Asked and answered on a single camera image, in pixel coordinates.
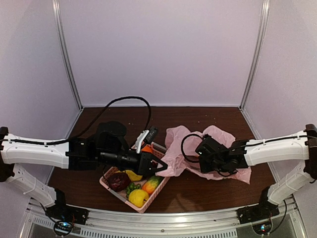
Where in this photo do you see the pink plastic bag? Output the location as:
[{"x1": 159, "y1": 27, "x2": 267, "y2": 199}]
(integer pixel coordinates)
[{"x1": 158, "y1": 124, "x2": 252, "y2": 184}]

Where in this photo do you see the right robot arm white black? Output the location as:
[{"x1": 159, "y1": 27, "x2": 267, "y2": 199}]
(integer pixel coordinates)
[{"x1": 195, "y1": 124, "x2": 317, "y2": 219}]

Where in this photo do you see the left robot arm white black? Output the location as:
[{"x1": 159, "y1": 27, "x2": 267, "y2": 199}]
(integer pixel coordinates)
[{"x1": 0, "y1": 121, "x2": 168, "y2": 220}]

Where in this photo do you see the orange fruit in bag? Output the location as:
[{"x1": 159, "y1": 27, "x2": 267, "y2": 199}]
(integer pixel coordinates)
[{"x1": 141, "y1": 145, "x2": 153, "y2": 154}]

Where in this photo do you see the yellow starfruit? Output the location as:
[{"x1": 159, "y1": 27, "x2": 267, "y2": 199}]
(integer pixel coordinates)
[{"x1": 116, "y1": 170, "x2": 143, "y2": 182}]

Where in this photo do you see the green orange mango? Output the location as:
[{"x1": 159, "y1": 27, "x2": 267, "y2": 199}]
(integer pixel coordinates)
[{"x1": 142, "y1": 176, "x2": 164, "y2": 195}]

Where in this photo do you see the green grape bunch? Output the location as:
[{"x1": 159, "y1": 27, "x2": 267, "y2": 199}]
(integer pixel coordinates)
[{"x1": 125, "y1": 182, "x2": 141, "y2": 198}]

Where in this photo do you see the pink plastic basket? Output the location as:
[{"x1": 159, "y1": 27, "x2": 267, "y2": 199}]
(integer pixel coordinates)
[{"x1": 99, "y1": 141, "x2": 174, "y2": 214}]

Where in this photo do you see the dark purple mangosteen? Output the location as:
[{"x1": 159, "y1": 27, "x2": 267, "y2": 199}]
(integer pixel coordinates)
[{"x1": 107, "y1": 173, "x2": 131, "y2": 192}]

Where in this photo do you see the right black cable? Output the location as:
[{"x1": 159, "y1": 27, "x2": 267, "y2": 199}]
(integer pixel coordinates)
[{"x1": 180, "y1": 133, "x2": 206, "y2": 164}]

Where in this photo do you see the black cable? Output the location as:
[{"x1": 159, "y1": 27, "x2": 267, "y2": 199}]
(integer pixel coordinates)
[
  {"x1": 0, "y1": 96, "x2": 152, "y2": 147},
  {"x1": 180, "y1": 133, "x2": 206, "y2": 164}
]

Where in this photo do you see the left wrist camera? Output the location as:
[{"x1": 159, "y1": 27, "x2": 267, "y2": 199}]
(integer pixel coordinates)
[{"x1": 135, "y1": 126, "x2": 159, "y2": 154}]

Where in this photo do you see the left black cable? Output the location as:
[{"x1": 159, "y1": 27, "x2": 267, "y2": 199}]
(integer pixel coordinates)
[{"x1": 0, "y1": 96, "x2": 152, "y2": 147}]

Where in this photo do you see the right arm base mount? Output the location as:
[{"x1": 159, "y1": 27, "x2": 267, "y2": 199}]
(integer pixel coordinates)
[{"x1": 236, "y1": 201, "x2": 280, "y2": 236}]

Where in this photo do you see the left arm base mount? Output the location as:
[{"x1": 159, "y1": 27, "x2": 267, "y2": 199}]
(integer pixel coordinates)
[{"x1": 41, "y1": 205, "x2": 89, "y2": 237}]

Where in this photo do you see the front aluminium rail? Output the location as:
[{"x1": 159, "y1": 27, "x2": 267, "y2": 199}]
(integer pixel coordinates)
[{"x1": 18, "y1": 196, "x2": 308, "y2": 238}]

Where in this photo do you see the right aluminium frame post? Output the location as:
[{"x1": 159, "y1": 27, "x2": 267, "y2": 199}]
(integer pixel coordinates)
[{"x1": 239, "y1": 0, "x2": 270, "y2": 111}]

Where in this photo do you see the aluminium frame post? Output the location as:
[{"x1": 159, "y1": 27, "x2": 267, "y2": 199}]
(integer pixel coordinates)
[
  {"x1": 239, "y1": 0, "x2": 270, "y2": 111},
  {"x1": 52, "y1": 0, "x2": 83, "y2": 110}
]

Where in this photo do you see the left aluminium frame post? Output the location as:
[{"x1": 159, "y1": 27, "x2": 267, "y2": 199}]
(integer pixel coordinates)
[{"x1": 52, "y1": 0, "x2": 83, "y2": 110}]

